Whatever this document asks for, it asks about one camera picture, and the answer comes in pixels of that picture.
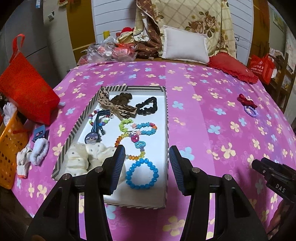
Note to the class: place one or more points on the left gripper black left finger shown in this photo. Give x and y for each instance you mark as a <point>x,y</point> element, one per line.
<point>58,216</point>

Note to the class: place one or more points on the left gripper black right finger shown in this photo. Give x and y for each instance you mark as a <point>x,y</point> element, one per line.
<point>235,218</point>

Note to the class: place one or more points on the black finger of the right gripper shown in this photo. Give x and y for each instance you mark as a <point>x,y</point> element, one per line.
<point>276,166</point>
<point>262,168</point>

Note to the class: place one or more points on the cream chiffon scrunchie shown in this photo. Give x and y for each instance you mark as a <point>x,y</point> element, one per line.
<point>81,158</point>

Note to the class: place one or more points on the red velvet bow clip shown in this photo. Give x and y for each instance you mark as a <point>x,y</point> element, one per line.
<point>246,102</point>

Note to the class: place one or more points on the blue strap wrist watch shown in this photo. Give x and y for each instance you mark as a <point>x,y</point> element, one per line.
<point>97,119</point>

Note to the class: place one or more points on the striped white jewelry tray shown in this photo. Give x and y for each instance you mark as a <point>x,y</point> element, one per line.
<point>143,178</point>

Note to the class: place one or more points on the pink floral bed sheet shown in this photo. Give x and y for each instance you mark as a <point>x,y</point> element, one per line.
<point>207,123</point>

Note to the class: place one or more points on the white work glove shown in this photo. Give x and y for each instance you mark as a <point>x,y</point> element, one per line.
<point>23,162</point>

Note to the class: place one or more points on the white fluffy scrunchie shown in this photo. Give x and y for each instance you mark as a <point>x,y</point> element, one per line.
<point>39,151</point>

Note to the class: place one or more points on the small blue card box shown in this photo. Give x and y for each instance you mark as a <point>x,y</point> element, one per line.
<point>40,132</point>

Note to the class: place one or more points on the orange plastic basket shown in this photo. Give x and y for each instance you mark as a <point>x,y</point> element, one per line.
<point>13,139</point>

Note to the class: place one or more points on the red tote bag right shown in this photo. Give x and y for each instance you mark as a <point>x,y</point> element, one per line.
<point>262,67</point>

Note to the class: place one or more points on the red tote bag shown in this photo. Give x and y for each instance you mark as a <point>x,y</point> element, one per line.
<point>262,67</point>
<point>33,97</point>

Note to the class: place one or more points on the red heart cushion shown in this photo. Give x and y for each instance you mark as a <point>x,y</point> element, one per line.
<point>229,65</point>

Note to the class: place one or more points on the leopard print bow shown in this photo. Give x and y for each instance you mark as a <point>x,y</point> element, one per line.
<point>118,105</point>

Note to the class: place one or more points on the black scrunchie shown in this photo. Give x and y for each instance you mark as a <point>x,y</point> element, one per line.
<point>149,106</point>

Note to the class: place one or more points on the brown scrunchie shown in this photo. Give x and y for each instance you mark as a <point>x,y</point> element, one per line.
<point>121,99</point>

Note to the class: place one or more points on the red tote bag left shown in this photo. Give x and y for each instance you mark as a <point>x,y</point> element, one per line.
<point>33,97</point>

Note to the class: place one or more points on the white pillow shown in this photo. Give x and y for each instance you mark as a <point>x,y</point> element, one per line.
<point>184,46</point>

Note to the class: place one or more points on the beige floral quilt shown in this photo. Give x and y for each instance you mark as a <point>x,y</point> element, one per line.
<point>208,17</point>

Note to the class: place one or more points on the brown patterned blanket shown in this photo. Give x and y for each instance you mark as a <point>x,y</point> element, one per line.
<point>146,33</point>

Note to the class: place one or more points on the clear plastic snack bag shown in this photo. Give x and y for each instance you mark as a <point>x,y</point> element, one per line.
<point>109,50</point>

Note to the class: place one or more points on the santa plush toy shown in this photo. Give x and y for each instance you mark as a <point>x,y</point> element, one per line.
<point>125,36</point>

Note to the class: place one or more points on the grey refrigerator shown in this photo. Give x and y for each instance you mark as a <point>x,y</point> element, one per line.
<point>27,26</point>

